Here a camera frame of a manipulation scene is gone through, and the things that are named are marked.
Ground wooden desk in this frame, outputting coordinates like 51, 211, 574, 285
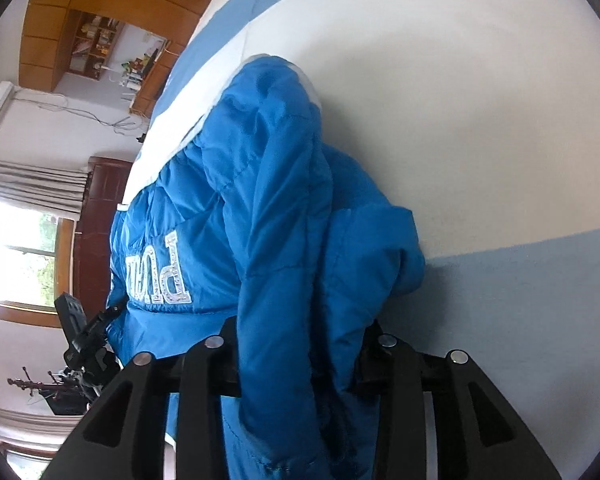
128, 42, 186, 116

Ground striped curtain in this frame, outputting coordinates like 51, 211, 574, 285
0, 159, 93, 221

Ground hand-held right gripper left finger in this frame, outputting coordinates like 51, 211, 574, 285
40, 317, 246, 480

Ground wooden wall shelf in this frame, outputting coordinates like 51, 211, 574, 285
67, 10, 126, 81

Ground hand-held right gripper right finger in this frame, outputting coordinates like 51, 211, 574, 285
352, 320, 563, 480

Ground window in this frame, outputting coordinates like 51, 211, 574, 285
0, 200, 76, 328

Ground blue puffer jacket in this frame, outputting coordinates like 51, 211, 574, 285
105, 52, 427, 480

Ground dark wooden headboard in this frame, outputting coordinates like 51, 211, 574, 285
72, 156, 136, 321

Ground wall cable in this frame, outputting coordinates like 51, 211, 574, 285
12, 90, 151, 143

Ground dark clothes rack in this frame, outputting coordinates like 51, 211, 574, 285
7, 365, 101, 416

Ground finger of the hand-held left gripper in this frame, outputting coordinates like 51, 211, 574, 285
84, 305, 121, 336

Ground blue and white bed sheet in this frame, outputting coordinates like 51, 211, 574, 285
125, 0, 600, 480

